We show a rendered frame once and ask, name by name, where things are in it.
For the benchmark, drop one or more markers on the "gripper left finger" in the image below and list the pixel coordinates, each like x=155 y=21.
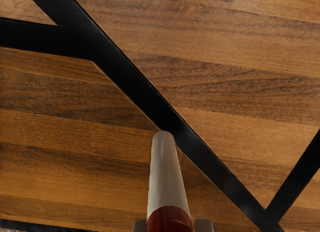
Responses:
x=139 y=226

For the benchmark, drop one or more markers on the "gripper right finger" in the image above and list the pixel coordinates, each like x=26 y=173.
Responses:
x=203 y=225

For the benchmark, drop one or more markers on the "white and red pen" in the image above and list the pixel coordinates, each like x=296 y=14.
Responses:
x=163 y=177

